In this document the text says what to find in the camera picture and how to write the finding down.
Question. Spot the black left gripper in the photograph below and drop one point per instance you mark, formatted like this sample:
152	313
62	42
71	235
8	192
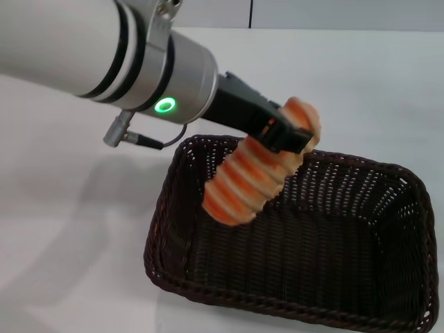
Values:
236	104

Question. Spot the orange striped spiral bread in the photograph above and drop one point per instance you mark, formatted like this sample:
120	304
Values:
243	184

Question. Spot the dark brown woven basket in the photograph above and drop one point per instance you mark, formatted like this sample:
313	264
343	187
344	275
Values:
295	263

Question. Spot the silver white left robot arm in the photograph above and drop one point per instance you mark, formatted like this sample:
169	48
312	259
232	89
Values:
86	45

